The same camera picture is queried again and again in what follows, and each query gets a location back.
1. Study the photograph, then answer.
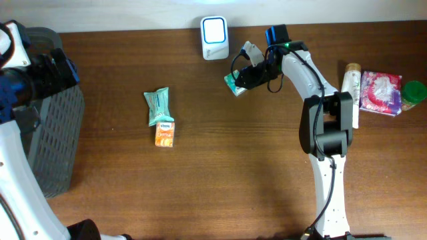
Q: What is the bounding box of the teal Kleenex tissue pack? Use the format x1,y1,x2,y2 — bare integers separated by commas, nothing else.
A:
224,70,247,97

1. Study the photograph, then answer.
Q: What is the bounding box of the white cream tube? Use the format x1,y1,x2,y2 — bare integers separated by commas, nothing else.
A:
341,63,362,129

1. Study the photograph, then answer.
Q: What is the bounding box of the teal wet wipes packet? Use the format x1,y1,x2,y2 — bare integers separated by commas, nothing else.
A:
143,87,174,127

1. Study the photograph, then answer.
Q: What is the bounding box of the orange Kleenex tissue pack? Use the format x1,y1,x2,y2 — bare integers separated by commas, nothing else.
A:
155,122,175,147

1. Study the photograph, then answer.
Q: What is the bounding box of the red purple pad packet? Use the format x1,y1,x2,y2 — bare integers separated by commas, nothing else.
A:
360,71,402,117

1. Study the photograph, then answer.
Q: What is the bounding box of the green lid seasoning jar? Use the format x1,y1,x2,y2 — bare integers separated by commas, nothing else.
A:
401,81,426,111

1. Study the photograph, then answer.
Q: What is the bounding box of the grey plastic mesh basket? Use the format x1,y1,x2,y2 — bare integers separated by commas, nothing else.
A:
25,27,85,199

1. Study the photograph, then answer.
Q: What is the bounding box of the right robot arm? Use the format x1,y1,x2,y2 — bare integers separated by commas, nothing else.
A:
231,25,353,239

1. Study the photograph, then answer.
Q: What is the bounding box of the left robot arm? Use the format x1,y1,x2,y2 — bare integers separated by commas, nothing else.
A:
1,20,104,239

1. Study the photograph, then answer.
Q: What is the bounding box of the right camera cable black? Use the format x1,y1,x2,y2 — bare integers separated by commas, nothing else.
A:
230,43,336,240

